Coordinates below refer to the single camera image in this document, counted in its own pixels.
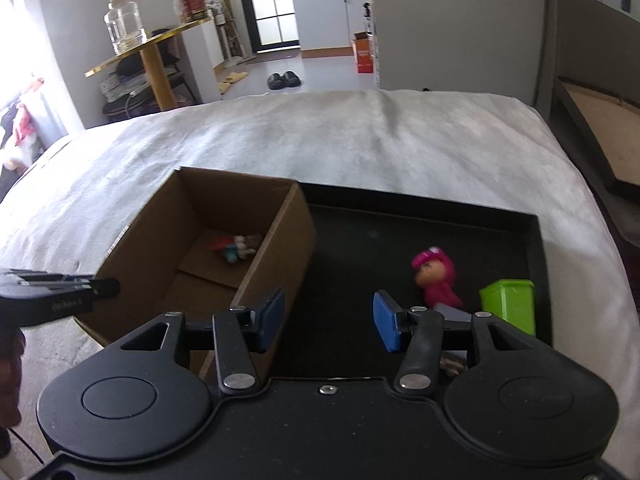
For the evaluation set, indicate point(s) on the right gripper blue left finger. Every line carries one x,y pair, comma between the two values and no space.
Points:
241,332

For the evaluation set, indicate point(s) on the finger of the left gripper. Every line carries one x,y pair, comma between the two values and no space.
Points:
31,298

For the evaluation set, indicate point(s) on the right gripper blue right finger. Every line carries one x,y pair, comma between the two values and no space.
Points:
418,333

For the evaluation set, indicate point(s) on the blue troll beer mug figurine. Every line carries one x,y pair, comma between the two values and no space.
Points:
236,248

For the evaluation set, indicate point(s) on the grey cube rabbit toy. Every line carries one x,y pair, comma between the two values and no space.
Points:
455,339

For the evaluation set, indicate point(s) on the white blanket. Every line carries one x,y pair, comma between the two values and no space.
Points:
468,147

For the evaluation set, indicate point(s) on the brown cardboard box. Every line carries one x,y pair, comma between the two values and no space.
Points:
162,259

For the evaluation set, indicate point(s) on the pink hooded figurine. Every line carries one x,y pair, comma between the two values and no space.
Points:
435,274

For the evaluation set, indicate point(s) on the green hexagonal container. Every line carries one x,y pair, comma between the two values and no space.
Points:
513,301

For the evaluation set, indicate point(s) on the black tray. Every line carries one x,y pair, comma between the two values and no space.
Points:
417,249

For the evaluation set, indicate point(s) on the gold round side table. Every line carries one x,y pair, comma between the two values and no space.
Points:
153,64

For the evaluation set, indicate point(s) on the yellow slippers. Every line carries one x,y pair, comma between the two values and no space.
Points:
233,78

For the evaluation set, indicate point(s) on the black slippers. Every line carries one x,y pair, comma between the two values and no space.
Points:
288,79

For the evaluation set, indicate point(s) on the clear glass jar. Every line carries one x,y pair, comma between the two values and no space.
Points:
124,25

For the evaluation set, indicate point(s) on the orange cardboard box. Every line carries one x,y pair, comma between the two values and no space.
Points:
361,48

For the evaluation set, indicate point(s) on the red tin can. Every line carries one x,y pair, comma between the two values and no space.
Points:
192,10

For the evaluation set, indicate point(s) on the white kitchen cabinet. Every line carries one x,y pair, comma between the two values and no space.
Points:
326,27

